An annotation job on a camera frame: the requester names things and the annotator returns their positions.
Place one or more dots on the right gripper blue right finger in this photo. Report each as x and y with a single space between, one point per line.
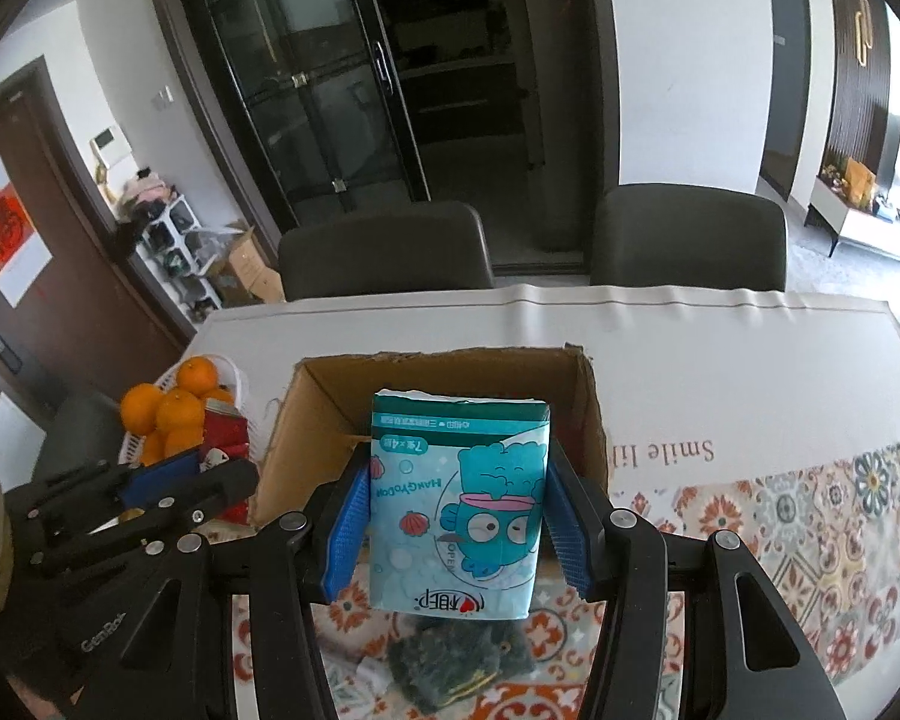
745 655

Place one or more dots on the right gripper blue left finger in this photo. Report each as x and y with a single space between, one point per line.
303 559

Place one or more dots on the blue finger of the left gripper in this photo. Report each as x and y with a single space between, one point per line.
96 492
56 547

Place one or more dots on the teal tissue pack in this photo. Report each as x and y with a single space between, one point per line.
455 532

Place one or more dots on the red snack packet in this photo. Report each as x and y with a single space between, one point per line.
224 461

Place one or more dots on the orange fruit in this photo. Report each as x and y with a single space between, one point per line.
138 407
197 375
182 439
178 409

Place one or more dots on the brown cardboard box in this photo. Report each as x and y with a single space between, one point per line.
474 396

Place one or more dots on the dark green plush toy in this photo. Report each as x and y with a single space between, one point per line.
443 661

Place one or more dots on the brown entrance door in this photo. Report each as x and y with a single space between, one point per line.
95 320

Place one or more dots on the patterned tablecloth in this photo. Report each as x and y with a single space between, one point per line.
739 448

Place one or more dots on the white shoe rack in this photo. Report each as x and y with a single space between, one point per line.
182 249

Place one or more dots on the red fu poster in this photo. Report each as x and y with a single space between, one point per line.
24 254

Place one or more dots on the dark chair left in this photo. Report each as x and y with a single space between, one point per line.
435 246

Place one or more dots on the dark chair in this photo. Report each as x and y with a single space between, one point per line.
682 235
435 246

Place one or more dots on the black glass cabinet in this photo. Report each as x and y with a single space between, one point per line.
316 108

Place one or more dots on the dark chair right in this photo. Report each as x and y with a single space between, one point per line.
682 235

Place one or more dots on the white tv console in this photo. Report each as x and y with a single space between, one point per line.
854 227

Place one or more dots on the wall intercom panel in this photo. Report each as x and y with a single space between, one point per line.
111 146

